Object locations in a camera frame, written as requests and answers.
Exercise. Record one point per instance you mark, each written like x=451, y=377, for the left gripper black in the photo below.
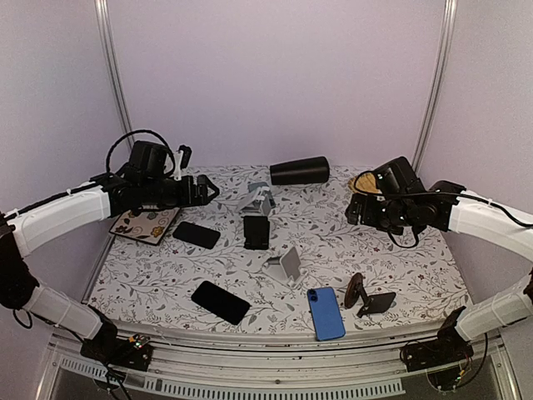
x=189, y=198

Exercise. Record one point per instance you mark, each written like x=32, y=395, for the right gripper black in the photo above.
x=355, y=207

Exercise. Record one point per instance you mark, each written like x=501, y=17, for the black smartphone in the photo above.
x=220, y=302
x=197, y=235

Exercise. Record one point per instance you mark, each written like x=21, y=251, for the white folding phone stand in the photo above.
x=258, y=202

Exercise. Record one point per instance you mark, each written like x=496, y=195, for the round wooden base phone stand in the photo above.
x=371, y=304

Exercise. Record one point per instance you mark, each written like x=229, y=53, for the blue smartphone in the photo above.
x=325, y=314

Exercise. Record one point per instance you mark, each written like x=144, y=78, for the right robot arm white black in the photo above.
x=400, y=200

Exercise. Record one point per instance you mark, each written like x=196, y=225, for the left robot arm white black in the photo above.
x=151, y=179

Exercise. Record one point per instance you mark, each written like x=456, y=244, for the black folding phone stand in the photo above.
x=256, y=232

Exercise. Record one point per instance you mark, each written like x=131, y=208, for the grey white phone stand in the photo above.
x=285, y=269

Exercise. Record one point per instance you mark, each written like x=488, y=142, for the woven bamboo tray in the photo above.
x=365, y=183

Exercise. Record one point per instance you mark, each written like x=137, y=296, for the black cylinder speaker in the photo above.
x=303, y=171

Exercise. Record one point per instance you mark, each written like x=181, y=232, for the floral square coaster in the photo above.
x=146, y=227

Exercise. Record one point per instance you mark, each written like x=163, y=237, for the floral table mat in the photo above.
x=231, y=289

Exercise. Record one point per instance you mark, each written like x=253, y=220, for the black smartphone front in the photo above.
x=220, y=302

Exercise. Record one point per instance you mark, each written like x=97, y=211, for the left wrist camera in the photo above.
x=182, y=158

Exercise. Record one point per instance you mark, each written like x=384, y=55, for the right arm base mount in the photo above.
x=447, y=347

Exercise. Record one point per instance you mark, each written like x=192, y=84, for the front aluminium rail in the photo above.
x=373, y=341

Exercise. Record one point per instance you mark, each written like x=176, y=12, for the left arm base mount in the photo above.
x=134, y=352

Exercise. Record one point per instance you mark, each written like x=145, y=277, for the left aluminium corner post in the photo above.
x=110, y=57

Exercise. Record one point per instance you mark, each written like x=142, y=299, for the aluminium corner post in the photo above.
x=442, y=56
x=110, y=57

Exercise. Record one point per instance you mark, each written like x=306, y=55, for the perforated cable tray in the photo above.
x=194, y=373

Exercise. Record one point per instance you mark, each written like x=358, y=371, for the right aluminium corner post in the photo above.
x=442, y=56

